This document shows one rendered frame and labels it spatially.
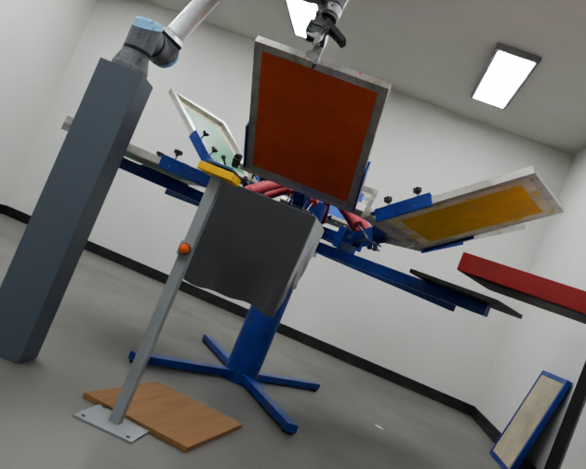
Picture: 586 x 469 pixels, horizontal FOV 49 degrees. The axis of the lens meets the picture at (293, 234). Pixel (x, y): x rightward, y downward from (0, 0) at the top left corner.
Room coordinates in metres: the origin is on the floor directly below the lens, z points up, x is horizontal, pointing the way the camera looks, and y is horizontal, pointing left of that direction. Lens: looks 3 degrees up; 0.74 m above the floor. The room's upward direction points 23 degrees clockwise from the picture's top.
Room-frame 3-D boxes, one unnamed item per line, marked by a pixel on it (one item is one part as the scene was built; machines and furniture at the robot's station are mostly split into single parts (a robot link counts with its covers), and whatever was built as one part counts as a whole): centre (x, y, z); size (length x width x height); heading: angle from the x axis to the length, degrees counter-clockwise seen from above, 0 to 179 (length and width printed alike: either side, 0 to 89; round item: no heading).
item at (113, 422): (2.24, 0.32, 0.48); 0.22 x 0.22 x 0.96; 82
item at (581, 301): (2.95, -1.15, 1.06); 0.61 x 0.46 x 0.12; 52
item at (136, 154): (3.49, 0.81, 1.05); 1.08 x 0.61 x 0.23; 112
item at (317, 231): (2.70, -0.07, 0.74); 0.46 x 0.04 x 0.42; 172
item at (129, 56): (2.54, 0.86, 1.25); 0.15 x 0.15 x 0.10
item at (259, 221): (2.50, 0.16, 0.74); 0.45 x 0.03 x 0.43; 82
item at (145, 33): (2.54, 0.86, 1.37); 0.13 x 0.12 x 0.14; 162
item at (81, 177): (2.54, 0.86, 0.60); 0.18 x 0.18 x 1.20; 88
